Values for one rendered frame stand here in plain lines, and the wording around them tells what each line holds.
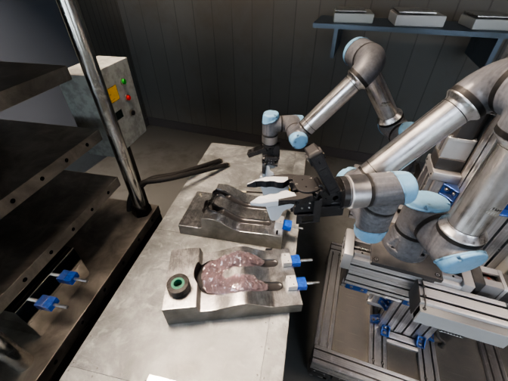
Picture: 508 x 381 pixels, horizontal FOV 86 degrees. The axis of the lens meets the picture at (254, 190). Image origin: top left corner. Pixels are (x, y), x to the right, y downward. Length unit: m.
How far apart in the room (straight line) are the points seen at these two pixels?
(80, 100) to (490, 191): 1.48
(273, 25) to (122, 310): 2.78
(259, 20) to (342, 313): 2.72
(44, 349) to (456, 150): 1.58
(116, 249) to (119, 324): 0.39
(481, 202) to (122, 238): 1.39
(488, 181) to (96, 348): 1.25
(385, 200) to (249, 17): 2.82
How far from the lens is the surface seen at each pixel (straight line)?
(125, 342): 1.19
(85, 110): 1.50
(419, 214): 0.97
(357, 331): 1.85
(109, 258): 1.45
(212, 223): 1.28
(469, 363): 2.04
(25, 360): 1.29
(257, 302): 1.07
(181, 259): 1.17
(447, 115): 0.79
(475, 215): 0.85
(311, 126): 1.18
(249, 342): 1.10
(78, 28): 1.22
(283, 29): 3.17
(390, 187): 0.64
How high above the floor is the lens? 1.82
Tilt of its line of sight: 39 degrees down
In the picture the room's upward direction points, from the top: straight up
